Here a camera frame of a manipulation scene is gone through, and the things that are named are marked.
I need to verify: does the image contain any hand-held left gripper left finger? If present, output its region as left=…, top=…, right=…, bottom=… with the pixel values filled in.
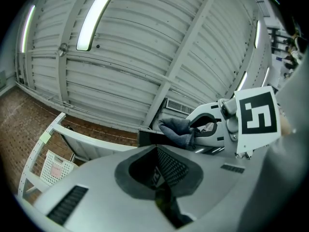
left=33, top=145, right=180, bottom=232

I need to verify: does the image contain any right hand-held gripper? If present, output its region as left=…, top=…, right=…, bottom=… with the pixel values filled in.
left=186, top=86, right=282, bottom=160

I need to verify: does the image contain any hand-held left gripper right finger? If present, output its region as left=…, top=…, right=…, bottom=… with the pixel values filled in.
left=156, top=145, right=266, bottom=232

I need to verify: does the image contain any grey cloth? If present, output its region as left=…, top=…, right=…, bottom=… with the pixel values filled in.
left=157, top=118, right=197, bottom=150

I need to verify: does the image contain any person's right forearm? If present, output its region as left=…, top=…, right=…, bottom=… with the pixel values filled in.
left=238, top=57, right=309, bottom=232

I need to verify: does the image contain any white air vent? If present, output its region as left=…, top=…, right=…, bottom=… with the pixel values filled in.
left=166, top=98, right=195, bottom=115

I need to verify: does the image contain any white perforated basket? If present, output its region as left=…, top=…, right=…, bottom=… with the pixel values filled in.
left=39, top=149, right=76, bottom=186

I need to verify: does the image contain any long ceiling light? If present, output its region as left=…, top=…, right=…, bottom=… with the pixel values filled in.
left=235, top=71, right=248, bottom=92
left=21, top=4, right=36, bottom=54
left=253, top=20, right=262, bottom=49
left=76, top=0, right=122, bottom=51
left=261, top=66, right=270, bottom=87

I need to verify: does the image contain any yellow sticky note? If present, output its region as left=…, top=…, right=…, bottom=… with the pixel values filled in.
left=39, top=132, right=52, bottom=144

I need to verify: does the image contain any dark background shelving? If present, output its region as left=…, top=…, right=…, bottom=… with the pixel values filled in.
left=267, top=26, right=304, bottom=78

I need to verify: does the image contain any round metal ceiling fixture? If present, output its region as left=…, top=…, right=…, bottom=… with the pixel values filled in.
left=57, top=43, right=70, bottom=57

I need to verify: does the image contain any white metal shelf frame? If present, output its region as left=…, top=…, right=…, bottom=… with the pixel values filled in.
left=17, top=112, right=139, bottom=201

